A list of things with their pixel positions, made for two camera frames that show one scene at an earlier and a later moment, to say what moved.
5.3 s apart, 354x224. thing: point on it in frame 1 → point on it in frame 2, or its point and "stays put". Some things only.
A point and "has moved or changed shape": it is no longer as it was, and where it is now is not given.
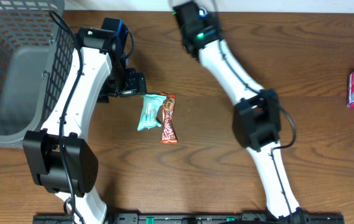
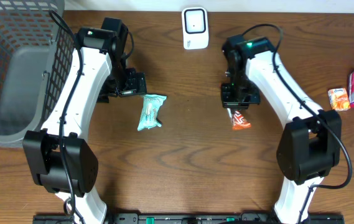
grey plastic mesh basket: [24, 55] stays put
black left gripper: [132, 86] stays put
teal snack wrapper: [150, 104] stays put
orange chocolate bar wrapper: [168, 135] has moved or changed shape
